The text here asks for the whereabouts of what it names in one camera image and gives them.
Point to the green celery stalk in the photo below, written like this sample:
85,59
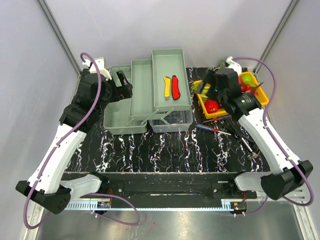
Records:
201,88

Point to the red utility knife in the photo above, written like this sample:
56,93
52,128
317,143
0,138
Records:
175,91

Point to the green apple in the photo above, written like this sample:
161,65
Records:
247,79

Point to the yellow utility knife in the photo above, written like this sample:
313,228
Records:
167,87

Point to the green netted melon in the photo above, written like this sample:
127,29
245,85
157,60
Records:
222,64

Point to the marbled black mat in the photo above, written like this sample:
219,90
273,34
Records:
194,150

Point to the black handled hammer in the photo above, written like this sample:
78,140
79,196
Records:
251,146

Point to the yellow plastic bin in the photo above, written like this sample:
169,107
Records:
262,98

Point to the blue red screwdriver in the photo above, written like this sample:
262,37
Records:
211,129

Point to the clear plastic tool box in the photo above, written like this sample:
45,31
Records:
148,104

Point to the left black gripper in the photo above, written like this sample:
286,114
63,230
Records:
123,92

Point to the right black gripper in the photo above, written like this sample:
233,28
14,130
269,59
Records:
209,77

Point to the red cherries bunch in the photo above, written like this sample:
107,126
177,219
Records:
246,88

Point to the aluminium frame rail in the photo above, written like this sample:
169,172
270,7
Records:
295,195

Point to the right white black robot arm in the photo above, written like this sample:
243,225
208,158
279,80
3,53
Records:
287,171

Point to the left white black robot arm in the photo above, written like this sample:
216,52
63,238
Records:
96,89

